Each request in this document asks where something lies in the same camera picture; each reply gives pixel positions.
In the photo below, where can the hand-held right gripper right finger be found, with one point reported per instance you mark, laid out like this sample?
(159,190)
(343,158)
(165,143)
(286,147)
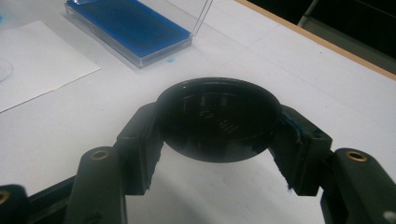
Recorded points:
(311,155)

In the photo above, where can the blue ink pad clear case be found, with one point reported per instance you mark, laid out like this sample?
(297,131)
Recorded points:
(130,28)

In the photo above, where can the white desk frame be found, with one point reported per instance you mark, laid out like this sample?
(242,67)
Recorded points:
(308,14)

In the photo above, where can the white paper sheet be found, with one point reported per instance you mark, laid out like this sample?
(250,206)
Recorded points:
(40,65)

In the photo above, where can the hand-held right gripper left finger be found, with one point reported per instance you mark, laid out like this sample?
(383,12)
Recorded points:
(137,149)

